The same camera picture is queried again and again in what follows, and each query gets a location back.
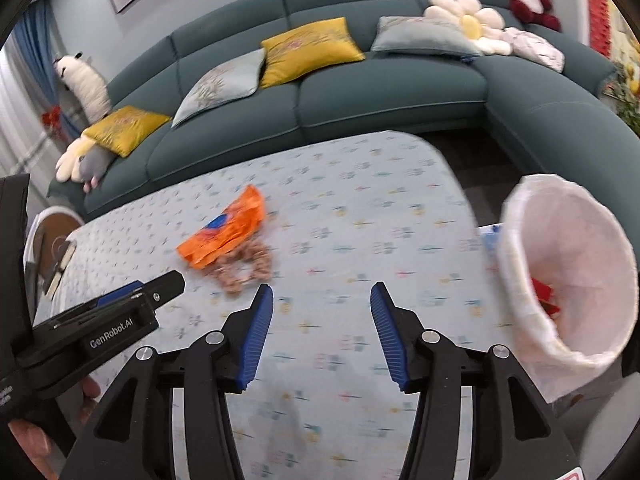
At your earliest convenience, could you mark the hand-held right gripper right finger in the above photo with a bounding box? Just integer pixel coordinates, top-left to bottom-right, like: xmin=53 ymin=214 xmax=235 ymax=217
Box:
xmin=370 ymin=281 xmax=583 ymax=480

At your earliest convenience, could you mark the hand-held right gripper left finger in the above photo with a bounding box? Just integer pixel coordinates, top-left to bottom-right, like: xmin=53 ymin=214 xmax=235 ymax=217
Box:
xmin=62 ymin=284 xmax=275 ymax=480

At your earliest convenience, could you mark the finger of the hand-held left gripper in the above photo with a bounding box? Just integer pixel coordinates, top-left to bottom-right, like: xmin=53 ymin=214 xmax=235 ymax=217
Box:
xmin=95 ymin=281 xmax=148 ymax=308
xmin=135 ymin=270 xmax=187 ymax=313

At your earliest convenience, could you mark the brown scrunchie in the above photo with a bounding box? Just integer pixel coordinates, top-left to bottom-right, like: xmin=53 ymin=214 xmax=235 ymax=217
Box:
xmin=212 ymin=237 xmax=275 ymax=297

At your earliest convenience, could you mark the orange snack bag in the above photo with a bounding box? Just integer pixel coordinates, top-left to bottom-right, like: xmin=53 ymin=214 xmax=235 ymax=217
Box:
xmin=176 ymin=185 xmax=266 ymax=268

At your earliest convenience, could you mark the white and red paper carton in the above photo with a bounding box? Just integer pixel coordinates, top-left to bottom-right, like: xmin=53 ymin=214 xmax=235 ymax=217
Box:
xmin=531 ymin=274 xmax=565 ymax=317

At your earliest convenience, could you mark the white lined waste bin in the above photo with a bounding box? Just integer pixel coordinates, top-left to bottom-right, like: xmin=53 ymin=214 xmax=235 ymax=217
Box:
xmin=497 ymin=174 xmax=640 ymax=403

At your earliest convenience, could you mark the person's left hand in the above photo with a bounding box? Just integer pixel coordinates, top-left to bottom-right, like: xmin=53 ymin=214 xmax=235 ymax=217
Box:
xmin=7 ymin=375 xmax=103 ymax=468

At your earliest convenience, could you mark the white round side table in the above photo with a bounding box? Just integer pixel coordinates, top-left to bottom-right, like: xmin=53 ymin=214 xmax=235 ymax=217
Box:
xmin=25 ymin=205 xmax=83 ymax=301

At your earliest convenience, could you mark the floral light blue tablecloth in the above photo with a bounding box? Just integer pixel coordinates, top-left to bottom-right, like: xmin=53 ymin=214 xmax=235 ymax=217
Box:
xmin=30 ymin=130 xmax=506 ymax=480

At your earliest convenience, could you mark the white and grey plush toy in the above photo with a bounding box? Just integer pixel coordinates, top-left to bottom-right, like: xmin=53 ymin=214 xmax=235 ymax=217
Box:
xmin=55 ymin=137 xmax=113 ymax=193

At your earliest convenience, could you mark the yellow embroidered pillow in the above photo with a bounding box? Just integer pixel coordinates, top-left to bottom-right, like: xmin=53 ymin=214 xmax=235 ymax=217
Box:
xmin=260 ymin=16 xmax=366 ymax=89
xmin=81 ymin=105 xmax=172 ymax=157

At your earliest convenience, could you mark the white sheer curtain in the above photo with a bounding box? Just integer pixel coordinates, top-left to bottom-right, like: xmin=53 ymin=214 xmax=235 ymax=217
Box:
xmin=0 ymin=45 xmax=76 ymax=176

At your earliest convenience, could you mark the grey embroidered pillow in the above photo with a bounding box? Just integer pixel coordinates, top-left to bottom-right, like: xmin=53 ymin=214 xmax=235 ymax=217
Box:
xmin=370 ymin=16 xmax=483 ymax=58
xmin=171 ymin=47 xmax=267 ymax=128

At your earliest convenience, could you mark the long white plush toy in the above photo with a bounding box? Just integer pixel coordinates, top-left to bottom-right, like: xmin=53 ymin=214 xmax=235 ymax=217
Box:
xmin=52 ymin=51 xmax=113 ymax=123

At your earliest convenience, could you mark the teal corner sofa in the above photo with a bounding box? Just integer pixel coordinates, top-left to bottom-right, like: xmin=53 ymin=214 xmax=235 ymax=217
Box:
xmin=47 ymin=0 xmax=640 ymax=221

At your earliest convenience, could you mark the blue curtain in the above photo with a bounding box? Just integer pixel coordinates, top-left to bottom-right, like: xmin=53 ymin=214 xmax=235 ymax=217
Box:
xmin=12 ymin=0 xmax=63 ymax=126

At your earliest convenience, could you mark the white flower cushion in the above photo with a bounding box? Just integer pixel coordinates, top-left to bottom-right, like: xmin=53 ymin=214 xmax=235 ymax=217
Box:
xmin=424 ymin=0 xmax=513 ymax=57

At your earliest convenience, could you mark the pink quilted pillow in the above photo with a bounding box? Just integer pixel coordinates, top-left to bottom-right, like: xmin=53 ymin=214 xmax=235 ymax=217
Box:
xmin=502 ymin=27 xmax=566 ymax=73

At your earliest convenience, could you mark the potted orchid plant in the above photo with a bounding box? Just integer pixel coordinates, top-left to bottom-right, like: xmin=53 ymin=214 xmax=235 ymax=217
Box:
xmin=607 ymin=60 xmax=640 ymax=136

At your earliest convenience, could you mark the red wall decoration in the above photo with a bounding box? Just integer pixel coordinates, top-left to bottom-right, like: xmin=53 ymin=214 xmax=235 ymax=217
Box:
xmin=580 ymin=0 xmax=631 ymax=56

